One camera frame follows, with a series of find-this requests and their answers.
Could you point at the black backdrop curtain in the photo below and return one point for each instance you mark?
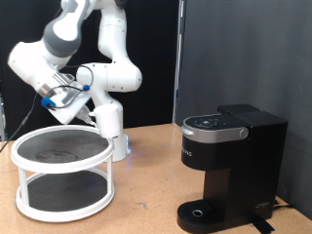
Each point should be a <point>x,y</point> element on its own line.
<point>19,113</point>

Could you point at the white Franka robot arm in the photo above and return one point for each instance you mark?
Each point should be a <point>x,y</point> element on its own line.
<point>107,74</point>

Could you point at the black tape strip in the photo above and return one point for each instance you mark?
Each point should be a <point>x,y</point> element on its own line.
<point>261,226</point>

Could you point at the grey metal vertical pole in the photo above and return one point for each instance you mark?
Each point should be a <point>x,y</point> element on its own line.
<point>178,65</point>

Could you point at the black Keurig coffee machine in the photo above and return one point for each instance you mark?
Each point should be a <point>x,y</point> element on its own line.
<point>247,162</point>

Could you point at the white two-tier turntable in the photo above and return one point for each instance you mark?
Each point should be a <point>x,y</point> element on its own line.
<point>65,195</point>

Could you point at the white ceramic mug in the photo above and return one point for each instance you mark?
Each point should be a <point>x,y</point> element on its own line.
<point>109,122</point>

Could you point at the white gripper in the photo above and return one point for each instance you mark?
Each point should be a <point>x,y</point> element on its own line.
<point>68,107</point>

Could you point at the grey backdrop fabric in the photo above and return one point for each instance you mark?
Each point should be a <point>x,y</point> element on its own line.
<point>286,81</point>

